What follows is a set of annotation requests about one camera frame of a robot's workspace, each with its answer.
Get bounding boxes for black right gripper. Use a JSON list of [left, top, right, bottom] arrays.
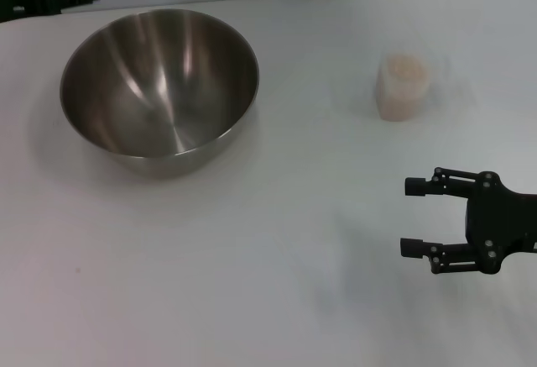
[[399, 166, 537, 275]]

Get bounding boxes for clear plastic measuring cup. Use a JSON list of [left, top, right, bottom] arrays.
[[374, 51, 452, 123]]

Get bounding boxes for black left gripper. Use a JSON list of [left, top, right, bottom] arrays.
[[0, 0, 100, 22]]

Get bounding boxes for stainless steel mixing bowl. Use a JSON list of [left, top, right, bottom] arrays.
[[59, 8, 260, 180]]

